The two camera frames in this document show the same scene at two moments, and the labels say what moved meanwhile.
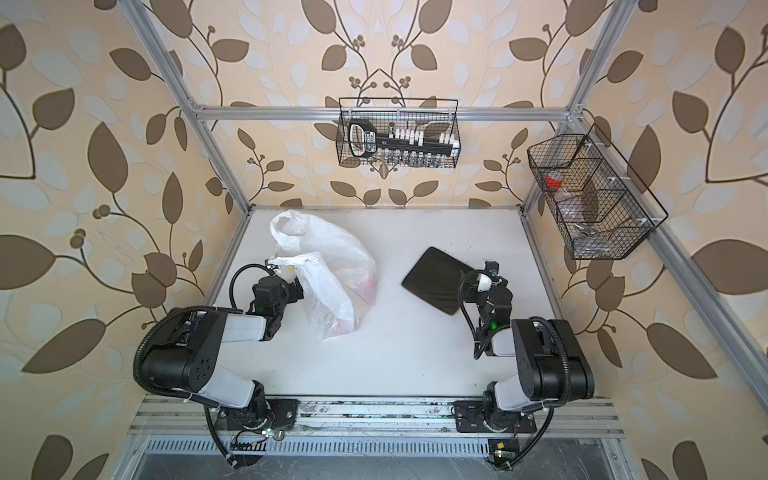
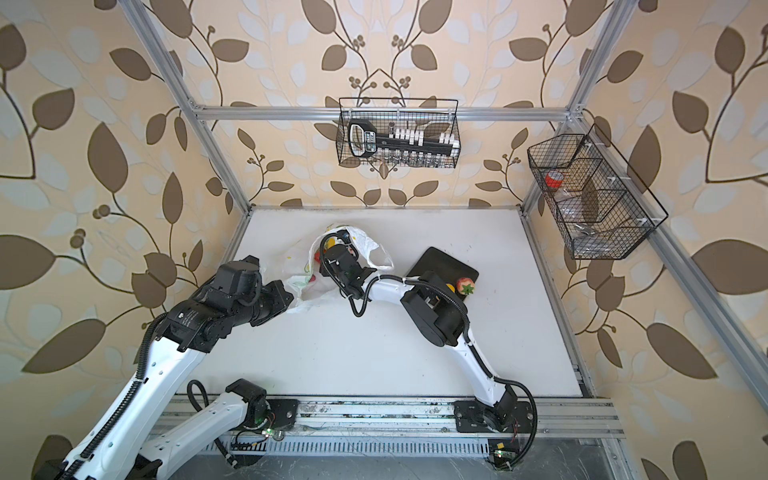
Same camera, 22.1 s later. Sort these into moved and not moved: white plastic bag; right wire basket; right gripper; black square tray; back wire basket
Moved: white plastic bag; right gripper
Not moved: right wire basket; back wire basket; black square tray
